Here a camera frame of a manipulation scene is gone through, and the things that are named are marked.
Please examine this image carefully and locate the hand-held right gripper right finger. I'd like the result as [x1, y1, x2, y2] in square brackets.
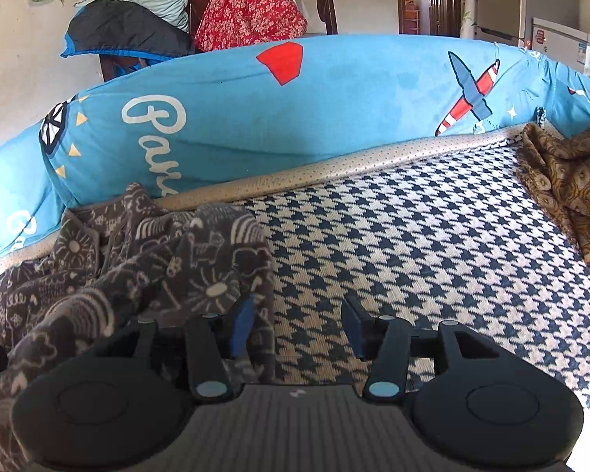
[341, 295, 517, 401]

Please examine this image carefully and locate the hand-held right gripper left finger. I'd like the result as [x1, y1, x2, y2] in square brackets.
[91, 294, 256, 401]

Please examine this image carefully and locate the grey doodle-print fleece jacket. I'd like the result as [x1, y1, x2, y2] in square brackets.
[0, 183, 276, 472]

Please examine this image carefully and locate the blue printed sofa cushion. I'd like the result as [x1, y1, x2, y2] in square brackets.
[0, 34, 590, 261]

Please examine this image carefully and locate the brown patterned blanket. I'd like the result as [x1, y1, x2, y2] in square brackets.
[516, 123, 590, 291]

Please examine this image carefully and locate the red floral cloth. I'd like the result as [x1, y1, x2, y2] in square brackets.
[195, 0, 309, 52]

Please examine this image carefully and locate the dark wooden chair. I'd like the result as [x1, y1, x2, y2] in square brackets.
[317, 0, 340, 36]

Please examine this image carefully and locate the white chest freezer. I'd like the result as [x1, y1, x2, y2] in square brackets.
[531, 17, 590, 77]

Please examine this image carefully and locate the silver refrigerator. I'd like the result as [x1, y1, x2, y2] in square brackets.
[459, 0, 581, 45]

